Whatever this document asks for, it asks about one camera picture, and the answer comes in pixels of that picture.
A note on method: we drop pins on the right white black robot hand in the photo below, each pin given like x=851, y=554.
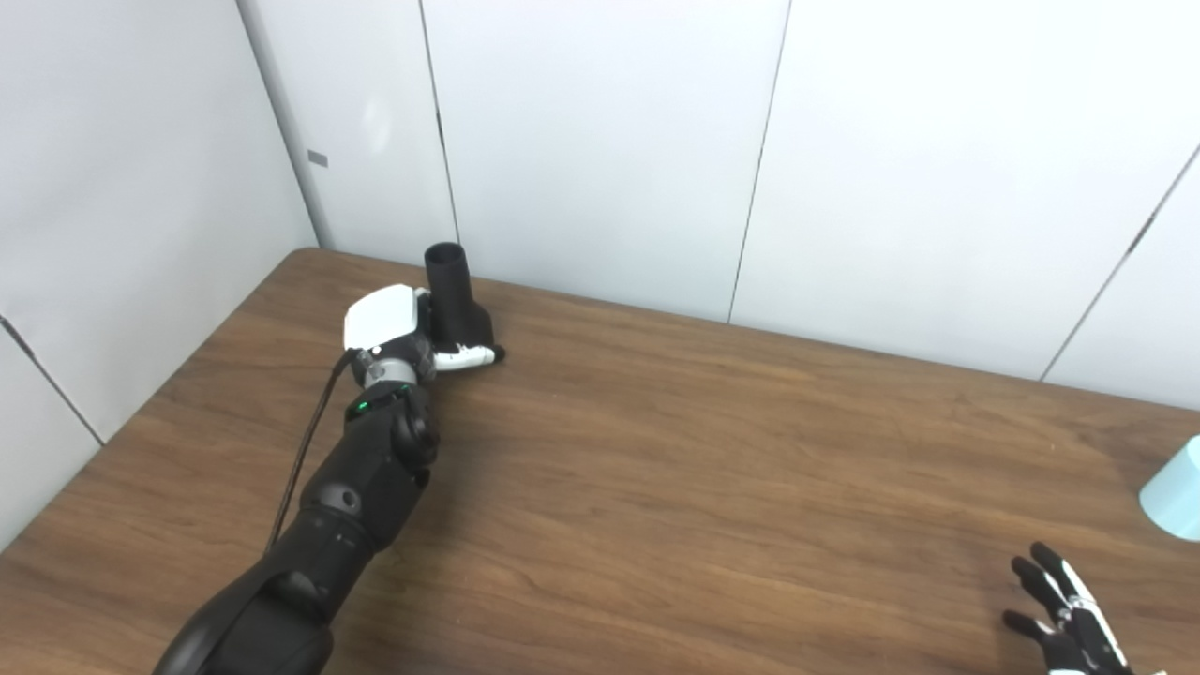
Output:
x=1078, y=628

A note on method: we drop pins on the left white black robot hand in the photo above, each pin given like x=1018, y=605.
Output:
x=380, y=319

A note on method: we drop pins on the black funnel-shaped vase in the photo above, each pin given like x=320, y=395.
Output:
x=457, y=300

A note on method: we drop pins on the light blue cylinder cup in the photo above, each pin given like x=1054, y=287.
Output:
x=1177, y=492

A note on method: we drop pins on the small gray wall label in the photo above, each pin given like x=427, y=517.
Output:
x=318, y=158

